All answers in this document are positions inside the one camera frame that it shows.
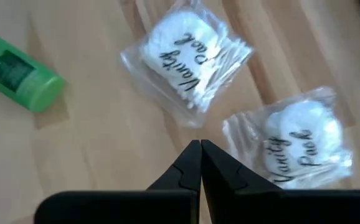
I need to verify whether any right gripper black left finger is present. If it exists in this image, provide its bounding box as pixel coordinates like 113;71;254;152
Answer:
34;139;202;224

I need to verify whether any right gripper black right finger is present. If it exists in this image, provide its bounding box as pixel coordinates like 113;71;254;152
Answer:
201;139;360;224

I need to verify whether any clear vanity pack bag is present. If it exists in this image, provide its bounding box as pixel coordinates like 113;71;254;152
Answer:
120;0;255;129
222;86;354;190

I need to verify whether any green travel shampoo bottle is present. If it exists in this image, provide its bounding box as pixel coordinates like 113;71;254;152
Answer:
0;30;68;113

